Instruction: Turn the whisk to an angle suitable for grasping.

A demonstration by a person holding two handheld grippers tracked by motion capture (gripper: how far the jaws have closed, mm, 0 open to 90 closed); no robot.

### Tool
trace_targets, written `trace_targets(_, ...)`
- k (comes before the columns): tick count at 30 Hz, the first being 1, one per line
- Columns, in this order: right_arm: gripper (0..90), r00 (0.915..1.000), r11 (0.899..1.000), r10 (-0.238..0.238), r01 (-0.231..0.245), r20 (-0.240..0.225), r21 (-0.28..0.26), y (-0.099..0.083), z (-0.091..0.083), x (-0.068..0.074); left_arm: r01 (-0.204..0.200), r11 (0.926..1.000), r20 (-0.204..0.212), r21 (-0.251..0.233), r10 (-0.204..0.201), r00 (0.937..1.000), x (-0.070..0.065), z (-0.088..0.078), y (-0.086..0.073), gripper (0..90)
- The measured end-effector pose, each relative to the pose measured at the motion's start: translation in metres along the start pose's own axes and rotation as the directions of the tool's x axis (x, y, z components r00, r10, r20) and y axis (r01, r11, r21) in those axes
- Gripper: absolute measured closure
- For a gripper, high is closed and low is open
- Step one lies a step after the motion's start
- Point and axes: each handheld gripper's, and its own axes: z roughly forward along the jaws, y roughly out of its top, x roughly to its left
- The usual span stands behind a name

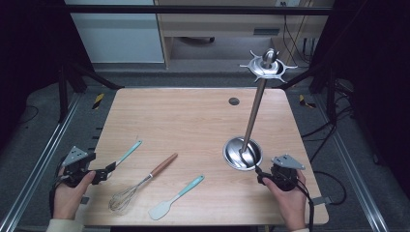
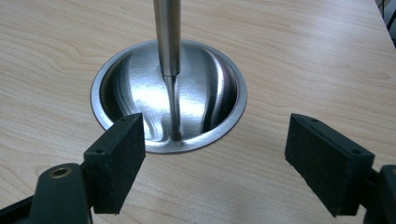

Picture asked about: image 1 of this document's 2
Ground white cabinet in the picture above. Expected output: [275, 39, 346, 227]
[64, 0, 165, 64]

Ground wooden handle wire whisk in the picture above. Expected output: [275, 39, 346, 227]
[108, 152, 179, 214]

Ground teal handle silicone spatula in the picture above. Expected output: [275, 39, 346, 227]
[148, 174, 206, 221]

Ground person's right hand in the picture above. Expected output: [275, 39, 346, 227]
[261, 169, 308, 231]

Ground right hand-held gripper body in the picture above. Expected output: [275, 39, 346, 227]
[264, 154, 306, 191]

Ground black metal stand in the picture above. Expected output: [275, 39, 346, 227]
[57, 62, 125, 124]
[274, 61, 337, 125]

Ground teal handle basting brush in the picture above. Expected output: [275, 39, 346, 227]
[107, 139, 143, 178]

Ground person's left hand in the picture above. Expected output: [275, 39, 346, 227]
[52, 170, 97, 221]

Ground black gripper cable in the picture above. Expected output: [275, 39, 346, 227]
[48, 158, 71, 218]
[289, 180, 315, 232]

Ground black horizontal frame bar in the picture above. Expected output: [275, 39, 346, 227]
[64, 4, 333, 15]

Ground black floor cable bundle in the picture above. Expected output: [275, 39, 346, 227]
[301, 80, 356, 207]

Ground yellow black hazard tape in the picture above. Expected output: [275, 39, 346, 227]
[298, 94, 317, 109]
[92, 93, 105, 110]

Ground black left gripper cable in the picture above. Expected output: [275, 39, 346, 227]
[48, 158, 71, 218]

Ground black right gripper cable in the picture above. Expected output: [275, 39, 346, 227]
[289, 180, 315, 232]

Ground metal utensil stand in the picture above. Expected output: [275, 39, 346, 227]
[222, 47, 298, 172]

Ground aluminium floor rail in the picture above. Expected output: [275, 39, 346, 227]
[0, 93, 81, 232]
[313, 95, 390, 232]

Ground black curtain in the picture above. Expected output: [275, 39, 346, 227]
[308, 0, 410, 194]
[0, 0, 95, 153]

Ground black hanging desk cables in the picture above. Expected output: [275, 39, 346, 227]
[281, 1, 313, 67]

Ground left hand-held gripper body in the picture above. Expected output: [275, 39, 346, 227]
[61, 145, 100, 188]

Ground light wooden desk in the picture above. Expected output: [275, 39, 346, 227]
[154, 0, 335, 69]

